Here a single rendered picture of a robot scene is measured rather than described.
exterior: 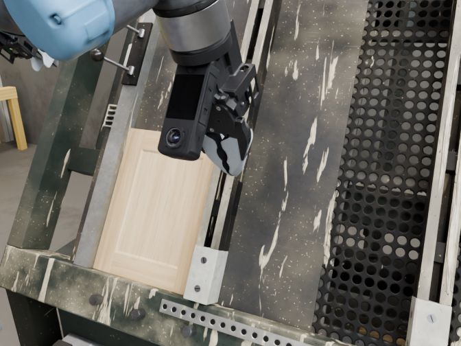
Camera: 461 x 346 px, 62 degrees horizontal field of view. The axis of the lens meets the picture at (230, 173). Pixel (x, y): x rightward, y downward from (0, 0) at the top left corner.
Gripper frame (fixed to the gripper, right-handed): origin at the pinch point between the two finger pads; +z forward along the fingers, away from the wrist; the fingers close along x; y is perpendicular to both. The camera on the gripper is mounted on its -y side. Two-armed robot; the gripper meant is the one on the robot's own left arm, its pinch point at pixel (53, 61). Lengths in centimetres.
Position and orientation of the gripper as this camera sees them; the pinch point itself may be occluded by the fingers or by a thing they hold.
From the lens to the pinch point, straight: 117.6
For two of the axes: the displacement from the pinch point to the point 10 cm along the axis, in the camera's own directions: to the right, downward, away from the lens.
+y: 0.3, 9.0, -4.3
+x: 9.5, -1.6, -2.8
